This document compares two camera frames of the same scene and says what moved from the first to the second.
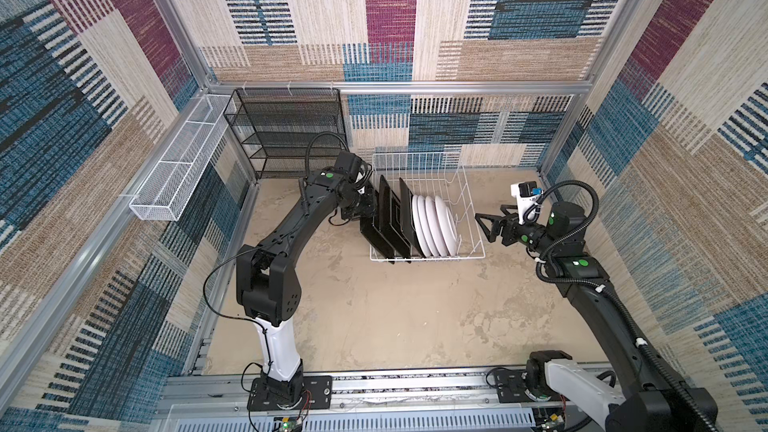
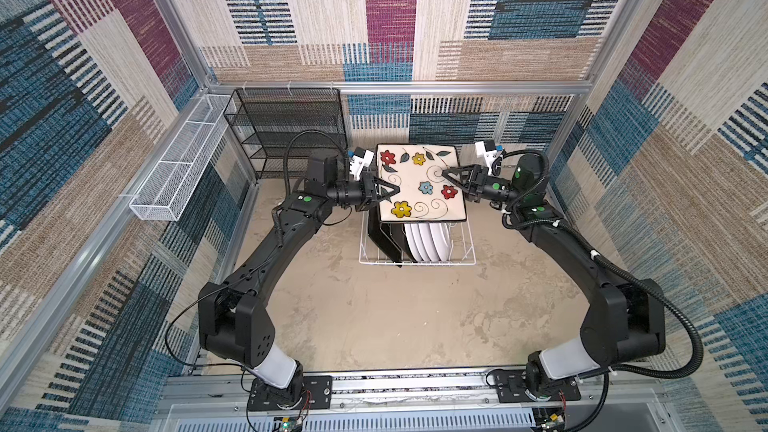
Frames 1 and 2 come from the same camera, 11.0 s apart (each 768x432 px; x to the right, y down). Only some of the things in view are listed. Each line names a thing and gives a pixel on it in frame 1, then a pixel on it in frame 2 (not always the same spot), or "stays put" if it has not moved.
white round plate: x=416 y=225 -> x=415 y=241
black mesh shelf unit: x=298 y=131 stays put
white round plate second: x=424 y=229 stays put
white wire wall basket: x=164 y=193 stays put
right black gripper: x=510 y=223 -> x=474 y=173
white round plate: x=447 y=224 -> x=441 y=237
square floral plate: x=379 y=233 -> x=425 y=195
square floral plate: x=390 y=220 -> x=389 y=249
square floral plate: x=407 y=219 -> x=399 y=238
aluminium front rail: x=403 y=402 stays put
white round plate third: x=433 y=227 stays put
